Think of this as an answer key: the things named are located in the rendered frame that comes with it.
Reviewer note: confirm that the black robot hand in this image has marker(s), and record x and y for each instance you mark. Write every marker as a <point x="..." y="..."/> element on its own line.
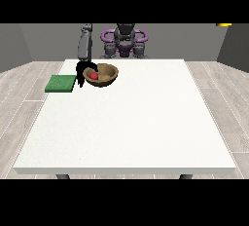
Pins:
<point x="81" y="70"/>

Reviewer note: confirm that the brown wooden bowl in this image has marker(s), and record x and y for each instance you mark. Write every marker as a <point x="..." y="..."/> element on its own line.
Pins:
<point x="106" y="74"/>

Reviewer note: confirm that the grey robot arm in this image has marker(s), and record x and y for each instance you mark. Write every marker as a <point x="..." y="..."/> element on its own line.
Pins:
<point x="84" y="45"/>

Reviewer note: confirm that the small red ball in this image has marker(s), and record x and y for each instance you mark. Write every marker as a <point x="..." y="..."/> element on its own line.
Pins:
<point x="94" y="76"/>

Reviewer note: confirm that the green square pad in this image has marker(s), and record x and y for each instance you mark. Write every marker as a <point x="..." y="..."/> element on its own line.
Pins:
<point x="60" y="83"/>

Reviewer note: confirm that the yellow cup with melon print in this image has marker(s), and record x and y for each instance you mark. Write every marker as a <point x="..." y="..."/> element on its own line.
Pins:
<point x="224" y="25"/>

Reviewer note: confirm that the grey robot trunk purple rings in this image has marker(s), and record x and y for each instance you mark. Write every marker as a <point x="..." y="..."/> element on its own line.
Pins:
<point x="124" y="43"/>

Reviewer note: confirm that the dark table leg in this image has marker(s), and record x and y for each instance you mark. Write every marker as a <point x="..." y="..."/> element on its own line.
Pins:
<point x="63" y="176"/>
<point x="185" y="176"/>

